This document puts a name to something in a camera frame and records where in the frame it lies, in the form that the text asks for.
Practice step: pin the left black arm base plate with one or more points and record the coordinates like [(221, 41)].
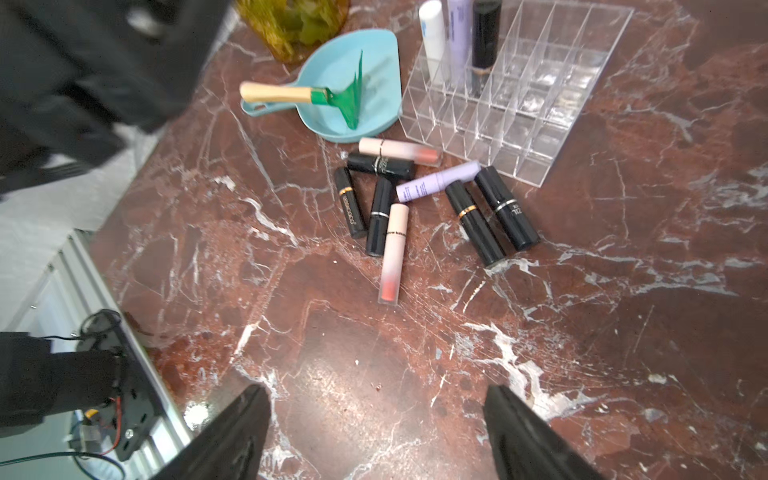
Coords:
[(102, 373)]

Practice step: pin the clear acrylic lipstick organizer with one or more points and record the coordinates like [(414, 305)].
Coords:
[(517, 114)]

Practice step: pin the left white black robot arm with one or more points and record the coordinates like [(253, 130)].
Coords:
[(72, 72)]

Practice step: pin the pink lip gloss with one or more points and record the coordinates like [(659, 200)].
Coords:
[(401, 150), (393, 255)]

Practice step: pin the green brush wooden handle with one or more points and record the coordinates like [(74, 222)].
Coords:
[(348, 101)]

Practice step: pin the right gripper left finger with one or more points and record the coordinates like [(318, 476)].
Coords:
[(231, 446)]

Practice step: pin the artificial plant in amber vase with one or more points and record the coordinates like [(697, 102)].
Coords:
[(292, 30)]

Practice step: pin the white lip balm tube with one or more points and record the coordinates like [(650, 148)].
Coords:
[(431, 20)]

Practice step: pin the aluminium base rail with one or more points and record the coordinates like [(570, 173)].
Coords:
[(70, 289)]

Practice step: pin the lavender lip balm tube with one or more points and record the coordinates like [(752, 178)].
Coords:
[(459, 31)]

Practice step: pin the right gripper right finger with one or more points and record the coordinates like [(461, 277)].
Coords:
[(524, 446)]

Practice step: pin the black lipstick horizontal top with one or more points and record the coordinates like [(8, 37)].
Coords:
[(383, 166)]

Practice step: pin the small lavender lip tube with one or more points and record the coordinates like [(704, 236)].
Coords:
[(436, 182)]

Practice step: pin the black lipstick gold band right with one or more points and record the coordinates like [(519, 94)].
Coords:
[(474, 224)]

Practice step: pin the teal plastic dustpan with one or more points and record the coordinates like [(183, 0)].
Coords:
[(333, 66)]

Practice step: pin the black lipstick silver band right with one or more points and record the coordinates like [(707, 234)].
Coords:
[(506, 208)]

